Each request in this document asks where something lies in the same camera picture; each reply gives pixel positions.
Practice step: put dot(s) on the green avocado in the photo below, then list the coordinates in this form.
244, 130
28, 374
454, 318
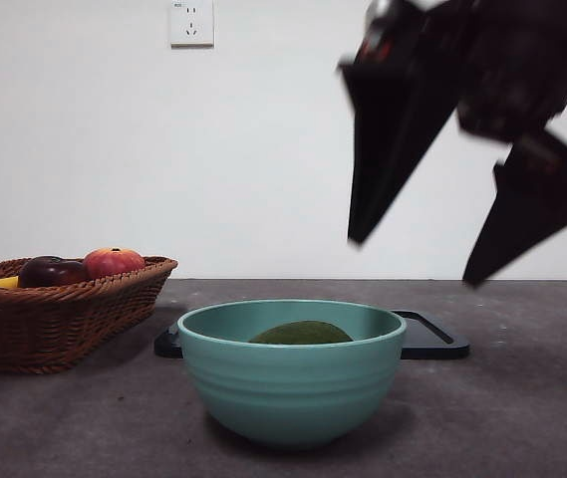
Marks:
303, 333

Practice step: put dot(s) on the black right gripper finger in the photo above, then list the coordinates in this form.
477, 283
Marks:
392, 129
532, 209

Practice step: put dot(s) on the teal bowl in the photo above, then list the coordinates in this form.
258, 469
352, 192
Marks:
288, 393

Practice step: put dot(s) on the red and yellow apple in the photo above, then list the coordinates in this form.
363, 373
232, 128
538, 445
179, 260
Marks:
113, 263

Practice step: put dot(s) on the dark red apple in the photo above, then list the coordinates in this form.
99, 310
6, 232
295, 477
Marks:
51, 273

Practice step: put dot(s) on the black rectangular tray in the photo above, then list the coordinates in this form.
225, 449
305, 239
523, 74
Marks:
432, 343

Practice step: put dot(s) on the brown wicker basket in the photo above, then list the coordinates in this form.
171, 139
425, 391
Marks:
54, 323

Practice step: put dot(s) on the white wall socket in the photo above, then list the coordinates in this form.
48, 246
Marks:
192, 25

